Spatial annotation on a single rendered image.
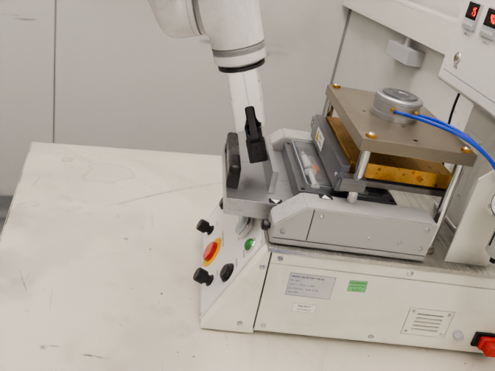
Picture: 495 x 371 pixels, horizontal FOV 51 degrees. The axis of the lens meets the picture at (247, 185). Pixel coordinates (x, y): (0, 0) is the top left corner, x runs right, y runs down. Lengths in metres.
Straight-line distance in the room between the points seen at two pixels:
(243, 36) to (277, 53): 1.56
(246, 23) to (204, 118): 1.60
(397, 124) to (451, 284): 0.27
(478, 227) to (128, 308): 0.58
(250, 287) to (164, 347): 0.16
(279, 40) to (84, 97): 0.86
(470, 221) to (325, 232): 0.23
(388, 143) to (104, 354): 0.52
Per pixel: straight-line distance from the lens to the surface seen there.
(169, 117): 2.36
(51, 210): 1.17
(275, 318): 0.88
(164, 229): 1.13
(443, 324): 0.97
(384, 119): 0.89
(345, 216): 0.80
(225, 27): 0.80
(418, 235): 0.85
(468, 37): 1.04
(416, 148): 0.81
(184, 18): 0.81
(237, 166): 0.83
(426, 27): 1.80
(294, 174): 0.88
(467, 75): 1.01
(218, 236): 1.02
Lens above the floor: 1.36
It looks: 26 degrees down
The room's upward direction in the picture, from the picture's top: 11 degrees clockwise
